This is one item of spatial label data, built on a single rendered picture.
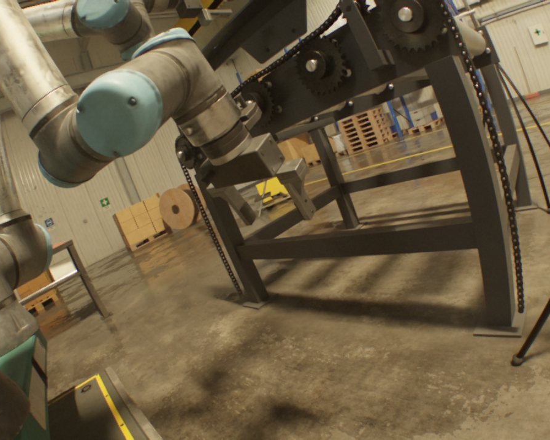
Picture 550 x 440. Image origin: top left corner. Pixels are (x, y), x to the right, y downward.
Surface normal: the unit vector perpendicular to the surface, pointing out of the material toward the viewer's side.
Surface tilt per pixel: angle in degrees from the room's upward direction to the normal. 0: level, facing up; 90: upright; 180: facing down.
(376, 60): 90
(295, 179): 114
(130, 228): 90
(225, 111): 101
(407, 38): 90
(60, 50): 90
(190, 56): 82
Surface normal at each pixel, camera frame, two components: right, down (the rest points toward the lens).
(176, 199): -0.30, 0.29
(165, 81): 0.89, -0.22
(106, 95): -0.10, 0.65
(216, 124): 0.36, 0.39
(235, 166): -0.40, 0.71
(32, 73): 0.62, 0.11
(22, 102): 0.06, 0.52
